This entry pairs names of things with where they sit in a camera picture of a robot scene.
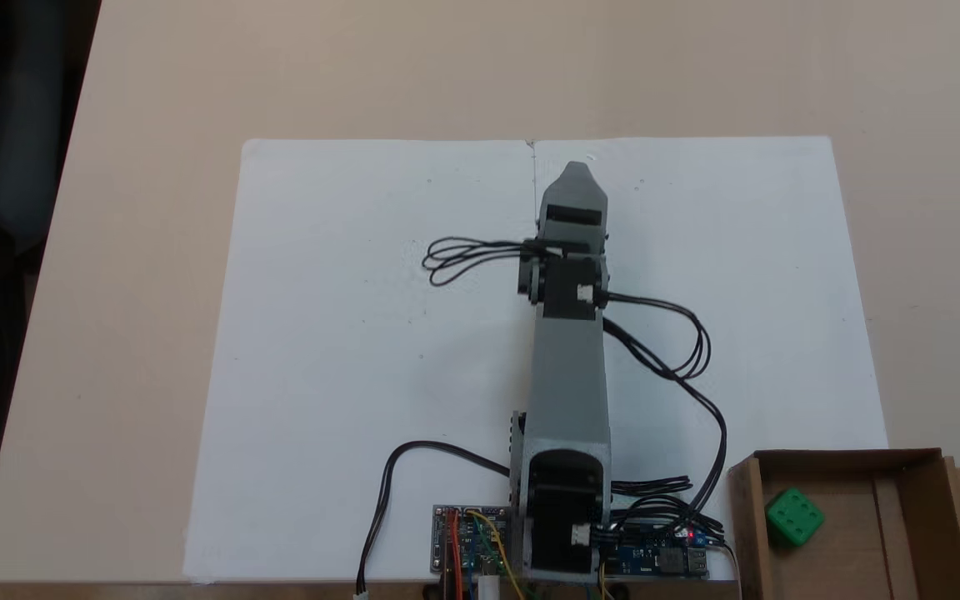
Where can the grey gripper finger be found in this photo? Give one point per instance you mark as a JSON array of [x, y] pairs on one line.
[[576, 175]]

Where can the green dice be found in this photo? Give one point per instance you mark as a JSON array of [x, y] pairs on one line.
[[795, 517]]

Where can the white paper sheet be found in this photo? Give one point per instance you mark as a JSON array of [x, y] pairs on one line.
[[780, 250], [322, 375]]

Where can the blue circuit board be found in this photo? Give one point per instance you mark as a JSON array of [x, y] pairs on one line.
[[663, 558]]

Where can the white USB plug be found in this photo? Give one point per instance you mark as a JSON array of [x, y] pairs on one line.
[[490, 590]]

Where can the brown cardboard box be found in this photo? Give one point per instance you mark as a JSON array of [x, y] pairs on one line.
[[863, 525]]

